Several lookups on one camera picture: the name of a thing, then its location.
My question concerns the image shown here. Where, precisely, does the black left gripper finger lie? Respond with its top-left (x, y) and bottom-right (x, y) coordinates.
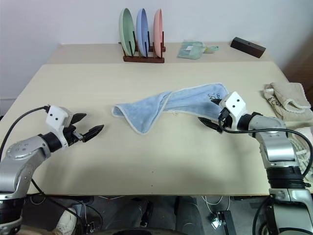
top-left (83, 124), bottom-right (105, 143)
top-left (72, 113), bottom-right (88, 126)

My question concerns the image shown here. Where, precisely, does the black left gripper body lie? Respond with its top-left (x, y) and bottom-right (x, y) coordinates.
top-left (63, 123), bottom-right (86, 148)

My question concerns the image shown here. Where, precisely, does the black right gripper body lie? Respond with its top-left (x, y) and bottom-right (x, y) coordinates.
top-left (218, 108), bottom-right (232, 130)

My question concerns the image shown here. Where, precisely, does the light blue towel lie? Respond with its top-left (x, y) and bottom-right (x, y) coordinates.
top-left (112, 83), bottom-right (230, 136)

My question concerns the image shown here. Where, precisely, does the beige folded towel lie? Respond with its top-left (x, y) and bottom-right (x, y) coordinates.
top-left (263, 82), bottom-right (312, 123)

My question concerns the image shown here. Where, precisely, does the green paper tag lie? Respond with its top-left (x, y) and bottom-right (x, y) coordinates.
top-left (203, 45), bottom-right (221, 54)

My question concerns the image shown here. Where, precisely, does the green packaged cloth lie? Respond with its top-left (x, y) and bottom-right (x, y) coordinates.
top-left (176, 40), bottom-right (205, 60)

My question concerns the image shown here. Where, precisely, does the dark brown wooden block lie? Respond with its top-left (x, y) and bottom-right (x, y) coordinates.
top-left (230, 36), bottom-right (267, 59)

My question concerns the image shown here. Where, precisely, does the dark wooden plate rack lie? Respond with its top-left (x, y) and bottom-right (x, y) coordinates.
top-left (118, 30), bottom-right (167, 64)

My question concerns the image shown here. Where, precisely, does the white shoe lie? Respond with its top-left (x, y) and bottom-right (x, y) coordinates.
top-left (56, 207), bottom-right (79, 235)

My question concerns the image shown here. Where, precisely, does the pink plate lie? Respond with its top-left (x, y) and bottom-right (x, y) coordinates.
top-left (153, 8), bottom-right (164, 59)

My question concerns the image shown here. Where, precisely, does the green plate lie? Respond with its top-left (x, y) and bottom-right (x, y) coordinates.
top-left (118, 7), bottom-right (136, 57)

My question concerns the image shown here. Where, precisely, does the blue plate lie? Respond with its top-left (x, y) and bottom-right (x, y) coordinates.
top-left (135, 8), bottom-right (150, 58)

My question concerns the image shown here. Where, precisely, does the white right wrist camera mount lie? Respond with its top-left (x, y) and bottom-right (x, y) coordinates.
top-left (218, 91), bottom-right (246, 131)

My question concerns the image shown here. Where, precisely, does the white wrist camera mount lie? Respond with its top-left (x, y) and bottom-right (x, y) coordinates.
top-left (218, 91), bottom-right (246, 131)
top-left (45, 105), bottom-right (75, 149)

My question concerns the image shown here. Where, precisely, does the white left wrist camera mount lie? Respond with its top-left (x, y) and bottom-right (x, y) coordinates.
top-left (45, 105), bottom-right (75, 149)

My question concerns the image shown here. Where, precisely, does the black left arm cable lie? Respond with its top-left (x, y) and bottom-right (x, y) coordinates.
top-left (0, 105), bottom-right (51, 154)

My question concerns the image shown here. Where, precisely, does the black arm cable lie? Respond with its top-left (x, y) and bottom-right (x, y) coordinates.
top-left (218, 109), bottom-right (313, 178)
top-left (0, 105), bottom-right (51, 154)

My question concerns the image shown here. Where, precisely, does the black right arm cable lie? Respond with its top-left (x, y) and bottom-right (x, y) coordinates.
top-left (218, 109), bottom-right (313, 178)

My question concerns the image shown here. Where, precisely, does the thin white cable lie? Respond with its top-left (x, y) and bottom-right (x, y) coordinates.
top-left (201, 195), bottom-right (231, 222)

